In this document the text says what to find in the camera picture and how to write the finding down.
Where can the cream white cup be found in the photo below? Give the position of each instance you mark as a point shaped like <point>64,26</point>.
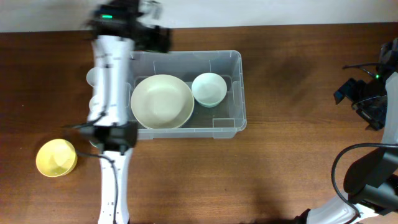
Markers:
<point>93,104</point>

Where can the small mint green bowl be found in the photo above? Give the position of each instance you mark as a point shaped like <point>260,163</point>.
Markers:
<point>209,102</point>

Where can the small yellow bowl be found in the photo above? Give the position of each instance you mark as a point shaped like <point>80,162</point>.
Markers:
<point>56,158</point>

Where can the clear plastic storage bin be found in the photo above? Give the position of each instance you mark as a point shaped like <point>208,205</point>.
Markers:
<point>220,122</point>

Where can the small white bowl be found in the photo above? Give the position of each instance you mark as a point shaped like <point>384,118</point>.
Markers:
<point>209,85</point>

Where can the translucent grey cup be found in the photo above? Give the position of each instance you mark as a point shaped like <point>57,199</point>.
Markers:
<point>91,77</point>

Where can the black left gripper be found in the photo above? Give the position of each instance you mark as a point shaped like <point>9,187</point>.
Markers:
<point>153,43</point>

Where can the mint green cup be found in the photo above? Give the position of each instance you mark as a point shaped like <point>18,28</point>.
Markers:
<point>94,144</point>

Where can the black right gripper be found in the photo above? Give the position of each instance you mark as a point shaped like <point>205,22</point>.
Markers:
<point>375,118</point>

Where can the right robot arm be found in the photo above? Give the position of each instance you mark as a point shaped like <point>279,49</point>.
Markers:
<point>370,183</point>

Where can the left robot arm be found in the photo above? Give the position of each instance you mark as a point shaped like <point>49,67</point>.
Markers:
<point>116,32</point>

